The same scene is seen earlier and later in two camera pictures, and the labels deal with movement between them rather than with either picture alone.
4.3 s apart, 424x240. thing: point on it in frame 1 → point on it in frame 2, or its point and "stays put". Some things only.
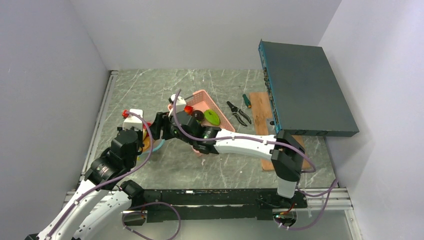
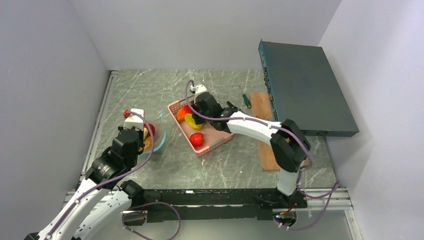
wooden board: [261, 110] stays put
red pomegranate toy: [148, 124] stays put
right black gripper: [162, 121] → [198, 120]
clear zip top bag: [150, 144] stays put
